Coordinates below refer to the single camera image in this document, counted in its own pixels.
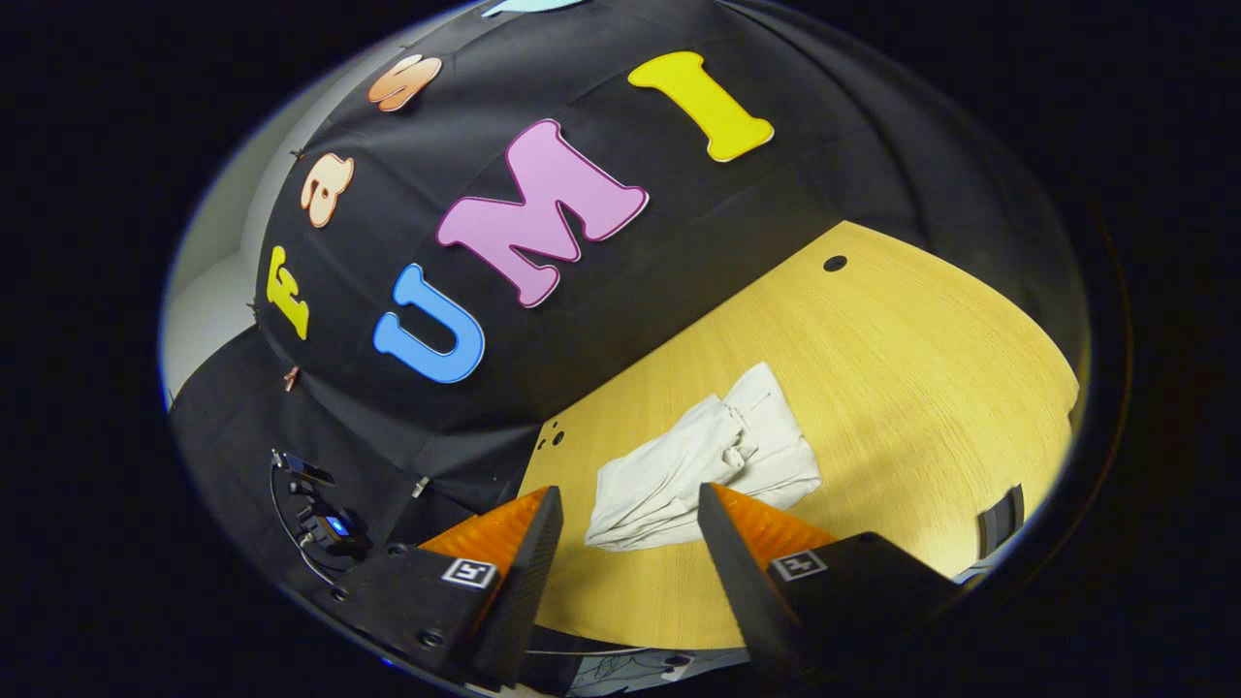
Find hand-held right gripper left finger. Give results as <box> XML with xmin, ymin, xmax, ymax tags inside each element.
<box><xmin>310</xmin><ymin>485</ymin><xmax>565</xmax><ymax>691</ymax></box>

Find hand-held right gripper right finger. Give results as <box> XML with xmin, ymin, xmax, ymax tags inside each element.
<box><xmin>696</xmin><ymin>482</ymin><xmax>963</xmax><ymax>684</ymax></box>

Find off-white jeans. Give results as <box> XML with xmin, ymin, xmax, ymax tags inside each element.
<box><xmin>585</xmin><ymin>362</ymin><xmax>823</xmax><ymax>552</ymax></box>

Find white printed fabric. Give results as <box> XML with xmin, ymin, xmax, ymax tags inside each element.
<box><xmin>567</xmin><ymin>648</ymin><xmax>752</xmax><ymax>698</ymax></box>

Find black backdrop cloth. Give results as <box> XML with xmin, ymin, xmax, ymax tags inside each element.
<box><xmin>165</xmin><ymin>0</ymin><xmax>1092</xmax><ymax>583</ymax></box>

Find thin gripper cable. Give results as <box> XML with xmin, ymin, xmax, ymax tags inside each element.
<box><xmin>268</xmin><ymin>463</ymin><xmax>338</xmax><ymax>586</ymax></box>

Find black strap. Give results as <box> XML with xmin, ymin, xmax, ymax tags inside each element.
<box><xmin>976</xmin><ymin>484</ymin><xmax>1027</xmax><ymax>560</ymax></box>

